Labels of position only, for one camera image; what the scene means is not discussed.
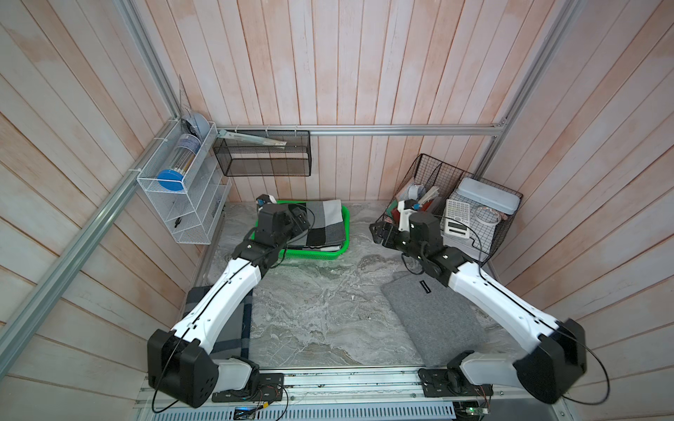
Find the white rectangular plastic box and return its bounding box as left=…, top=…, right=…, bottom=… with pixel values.
left=456, top=178, right=521, bottom=215

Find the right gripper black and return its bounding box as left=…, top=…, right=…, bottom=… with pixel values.
left=376, top=227, right=434, bottom=275

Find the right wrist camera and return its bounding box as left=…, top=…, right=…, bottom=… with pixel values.
left=398, top=203, right=416, bottom=232

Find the navy grey plaid scarf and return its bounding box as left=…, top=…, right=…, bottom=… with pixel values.
left=211, top=291, right=253, bottom=360

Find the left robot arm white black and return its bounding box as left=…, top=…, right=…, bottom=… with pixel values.
left=147, top=200, right=316, bottom=408

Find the red booklet in organizer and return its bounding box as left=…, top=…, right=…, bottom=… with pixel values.
left=391, top=199, right=421, bottom=223

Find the white calculator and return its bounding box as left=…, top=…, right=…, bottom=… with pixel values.
left=442, top=199, right=470, bottom=240

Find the plain grey scarf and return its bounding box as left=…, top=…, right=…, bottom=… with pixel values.
left=381, top=274, right=488, bottom=368

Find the clear tube blue cap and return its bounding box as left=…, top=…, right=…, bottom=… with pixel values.
left=156, top=133, right=202, bottom=191

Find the black mesh wall basket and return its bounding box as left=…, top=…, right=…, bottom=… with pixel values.
left=213, top=131, right=312, bottom=177

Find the horizontal aluminium wall bar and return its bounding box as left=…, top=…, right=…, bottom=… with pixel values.
left=218, top=124, right=505, bottom=136

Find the grey ruler in basket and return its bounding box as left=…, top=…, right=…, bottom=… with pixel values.
left=218, top=130, right=287, bottom=147

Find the green plastic basket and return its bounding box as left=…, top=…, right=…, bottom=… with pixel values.
left=252, top=194, right=349, bottom=260

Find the white tape roll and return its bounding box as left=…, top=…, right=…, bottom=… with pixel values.
left=473, top=206, right=502, bottom=226

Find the aluminium mounting rail base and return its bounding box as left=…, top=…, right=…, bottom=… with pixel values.
left=131, top=366, right=580, bottom=420

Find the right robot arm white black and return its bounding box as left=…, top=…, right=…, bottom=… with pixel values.
left=370, top=212, right=594, bottom=405

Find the grey black checkered scarf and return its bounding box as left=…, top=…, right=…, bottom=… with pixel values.
left=290, top=199, right=346, bottom=253

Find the white wire wall shelf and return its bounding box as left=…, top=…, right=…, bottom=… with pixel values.
left=137, top=121, right=232, bottom=245

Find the black wire desk organizer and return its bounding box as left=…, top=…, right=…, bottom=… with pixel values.
left=370, top=154, right=523, bottom=266

